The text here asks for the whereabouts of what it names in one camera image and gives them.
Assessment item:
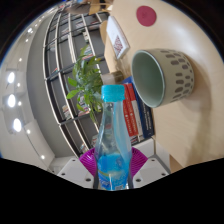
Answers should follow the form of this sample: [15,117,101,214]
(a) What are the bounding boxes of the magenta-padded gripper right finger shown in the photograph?
[129,147,171,189]

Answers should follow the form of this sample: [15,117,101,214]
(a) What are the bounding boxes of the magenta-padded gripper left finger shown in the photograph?
[57,148,98,190]

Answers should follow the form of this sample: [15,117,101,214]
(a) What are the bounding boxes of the clear bottle with blue cap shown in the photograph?
[94,84,134,192]

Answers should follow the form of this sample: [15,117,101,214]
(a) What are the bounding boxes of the dark blue book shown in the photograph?
[122,75,156,140]

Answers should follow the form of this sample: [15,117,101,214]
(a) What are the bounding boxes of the red book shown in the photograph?
[126,83,141,138]
[121,84,135,138]

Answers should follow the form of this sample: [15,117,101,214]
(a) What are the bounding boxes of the green potted plant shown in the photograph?
[65,44,125,125]

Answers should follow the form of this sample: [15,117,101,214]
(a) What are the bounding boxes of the round ceiling lights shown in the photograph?
[4,19,48,161]

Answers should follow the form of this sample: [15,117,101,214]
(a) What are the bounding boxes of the green patterned ceramic mug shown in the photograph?
[130,48,196,109]

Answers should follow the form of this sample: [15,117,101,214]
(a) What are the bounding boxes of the grey shelf unit with books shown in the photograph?
[41,3,116,158]

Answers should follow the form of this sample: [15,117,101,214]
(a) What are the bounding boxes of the white paperback book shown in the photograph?
[105,15,131,61]

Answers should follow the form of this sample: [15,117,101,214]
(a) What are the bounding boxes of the flat round red coaster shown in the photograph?
[135,5,158,28]

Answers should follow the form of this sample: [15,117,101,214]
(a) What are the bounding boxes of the rounded wooden chair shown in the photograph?
[87,0,114,16]

